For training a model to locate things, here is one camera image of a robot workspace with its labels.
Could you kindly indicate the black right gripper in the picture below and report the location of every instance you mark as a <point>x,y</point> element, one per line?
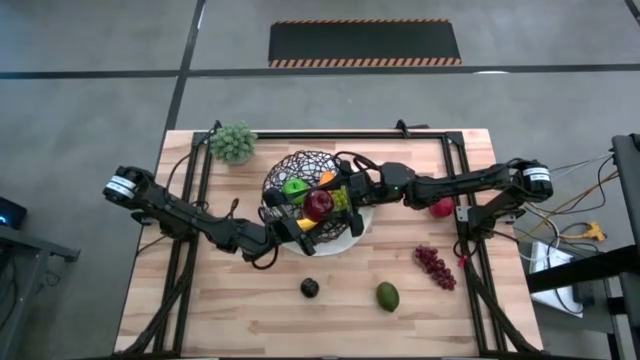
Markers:
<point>365,192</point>

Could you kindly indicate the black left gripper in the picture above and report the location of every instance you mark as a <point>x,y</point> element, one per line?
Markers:
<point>285,222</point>

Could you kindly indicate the green grape bunch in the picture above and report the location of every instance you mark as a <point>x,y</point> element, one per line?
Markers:
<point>340,200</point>

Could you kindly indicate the yellow banana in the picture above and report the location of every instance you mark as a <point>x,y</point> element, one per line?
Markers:
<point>306,224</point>

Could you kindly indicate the green apple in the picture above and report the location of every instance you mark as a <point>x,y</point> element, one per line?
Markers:
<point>295,190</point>

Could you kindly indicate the red apple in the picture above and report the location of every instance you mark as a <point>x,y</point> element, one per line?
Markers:
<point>318,205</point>

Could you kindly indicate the orange carrot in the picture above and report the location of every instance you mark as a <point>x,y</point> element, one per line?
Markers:
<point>327,178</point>

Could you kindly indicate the green avocado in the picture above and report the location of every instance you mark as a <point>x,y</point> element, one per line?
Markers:
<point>388,297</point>

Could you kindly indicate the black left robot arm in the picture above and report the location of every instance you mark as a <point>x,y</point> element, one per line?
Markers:
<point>190,220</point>

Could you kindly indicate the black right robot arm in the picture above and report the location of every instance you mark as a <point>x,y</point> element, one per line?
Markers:
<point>465,185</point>

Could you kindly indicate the white plate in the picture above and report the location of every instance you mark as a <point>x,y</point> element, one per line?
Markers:
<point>335,247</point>

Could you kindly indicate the black plum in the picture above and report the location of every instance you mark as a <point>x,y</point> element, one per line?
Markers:
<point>310,288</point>

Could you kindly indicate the red pomegranate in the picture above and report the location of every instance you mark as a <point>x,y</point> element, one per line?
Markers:
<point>442,208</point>

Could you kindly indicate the potted green plant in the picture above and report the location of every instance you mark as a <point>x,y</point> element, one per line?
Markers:
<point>232,142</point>

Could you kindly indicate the red grape bunch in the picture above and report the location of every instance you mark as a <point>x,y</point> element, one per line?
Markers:
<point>435,267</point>

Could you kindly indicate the black hazard-striped floor mat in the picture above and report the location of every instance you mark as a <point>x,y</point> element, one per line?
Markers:
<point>365,42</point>

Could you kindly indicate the white box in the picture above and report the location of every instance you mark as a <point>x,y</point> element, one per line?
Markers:
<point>545,260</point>

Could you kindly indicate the grey desk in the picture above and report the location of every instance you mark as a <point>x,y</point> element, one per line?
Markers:
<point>20,250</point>

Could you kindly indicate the black device with blue light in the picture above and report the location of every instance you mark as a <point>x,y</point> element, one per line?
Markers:
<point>12,212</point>

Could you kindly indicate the black aluminium frame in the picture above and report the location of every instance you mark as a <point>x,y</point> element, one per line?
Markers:
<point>325,135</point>

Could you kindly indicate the black side desk frame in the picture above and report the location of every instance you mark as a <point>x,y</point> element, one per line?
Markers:
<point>575,270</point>

